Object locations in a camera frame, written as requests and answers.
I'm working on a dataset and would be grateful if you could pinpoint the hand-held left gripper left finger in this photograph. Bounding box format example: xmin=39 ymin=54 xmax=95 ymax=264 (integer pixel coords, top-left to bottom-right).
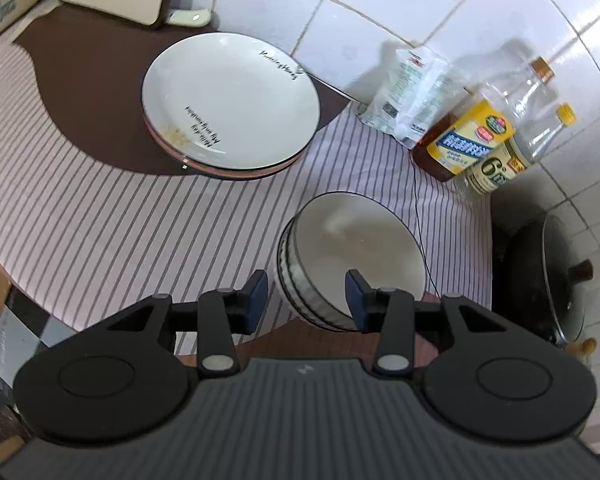
xmin=105 ymin=269 xmax=270 ymax=378

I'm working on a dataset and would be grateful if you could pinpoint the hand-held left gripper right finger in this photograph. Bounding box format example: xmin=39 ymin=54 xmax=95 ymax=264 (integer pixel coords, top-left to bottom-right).
xmin=344 ymin=268 xmax=512 ymax=377

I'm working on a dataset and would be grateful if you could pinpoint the white bowl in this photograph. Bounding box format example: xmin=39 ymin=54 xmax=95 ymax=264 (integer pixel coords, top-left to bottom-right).
xmin=276 ymin=192 xmax=427 ymax=334

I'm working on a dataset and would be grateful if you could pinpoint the rabbit and carrot print plate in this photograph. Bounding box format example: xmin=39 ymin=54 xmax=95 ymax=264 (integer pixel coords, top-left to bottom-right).
xmin=142 ymin=115 xmax=302 ymax=179

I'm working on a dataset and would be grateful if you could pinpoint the white plate with sun print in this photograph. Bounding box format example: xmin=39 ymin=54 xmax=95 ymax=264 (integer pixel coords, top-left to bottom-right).
xmin=141 ymin=32 xmax=322 ymax=171

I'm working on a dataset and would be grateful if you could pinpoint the striped tablecloth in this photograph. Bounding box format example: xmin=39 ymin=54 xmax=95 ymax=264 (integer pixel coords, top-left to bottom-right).
xmin=0 ymin=42 xmax=494 ymax=357

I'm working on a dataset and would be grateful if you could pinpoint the black wok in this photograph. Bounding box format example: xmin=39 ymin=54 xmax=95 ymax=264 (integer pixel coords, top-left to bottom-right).
xmin=492 ymin=212 xmax=597 ymax=347

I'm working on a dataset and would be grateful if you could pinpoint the brown bottle with yellow label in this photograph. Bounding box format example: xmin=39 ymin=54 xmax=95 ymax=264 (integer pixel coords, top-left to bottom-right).
xmin=412 ymin=100 xmax=516 ymax=184

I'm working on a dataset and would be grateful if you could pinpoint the small clear bottle yellow cap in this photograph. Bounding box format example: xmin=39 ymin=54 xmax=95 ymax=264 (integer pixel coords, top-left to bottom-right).
xmin=464 ymin=103 xmax=579 ymax=195

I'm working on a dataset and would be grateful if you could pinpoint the glass lid with brown knob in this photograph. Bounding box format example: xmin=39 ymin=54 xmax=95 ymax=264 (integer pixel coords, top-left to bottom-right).
xmin=540 ymin=214 xmax=596 ymax=345

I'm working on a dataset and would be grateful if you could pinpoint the clear plastic bag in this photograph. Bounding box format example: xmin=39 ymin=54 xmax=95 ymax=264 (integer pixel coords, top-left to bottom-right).
xmin=357 ymin=47 xmax=469 ymax=149

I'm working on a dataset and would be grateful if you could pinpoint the large clear bottle tan cap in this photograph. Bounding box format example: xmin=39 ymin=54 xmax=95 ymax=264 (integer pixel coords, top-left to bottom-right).
xmin=480 ymin=57 xmax=556 ymax=132

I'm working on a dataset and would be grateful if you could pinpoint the brown table mat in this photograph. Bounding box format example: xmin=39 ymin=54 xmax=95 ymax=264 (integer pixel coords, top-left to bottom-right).
xmin=12 ymin=2 xmax=352 ymax=177

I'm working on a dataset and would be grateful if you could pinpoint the small white electronic device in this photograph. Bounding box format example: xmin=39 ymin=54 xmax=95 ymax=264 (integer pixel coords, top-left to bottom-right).
xmin=166 ymin=8 xmax=214 ymax=29

